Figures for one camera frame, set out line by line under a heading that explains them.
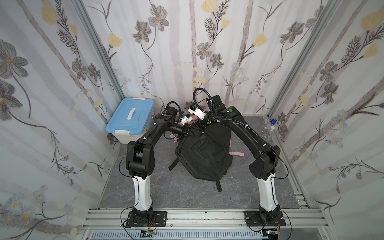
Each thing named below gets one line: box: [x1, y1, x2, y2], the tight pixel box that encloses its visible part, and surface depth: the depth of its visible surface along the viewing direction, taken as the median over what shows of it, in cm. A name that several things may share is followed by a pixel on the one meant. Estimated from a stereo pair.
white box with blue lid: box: [105, 98, 155, 144], surface depth 98 cm
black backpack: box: [168, 122, 234, 193], surface depth 82 cm
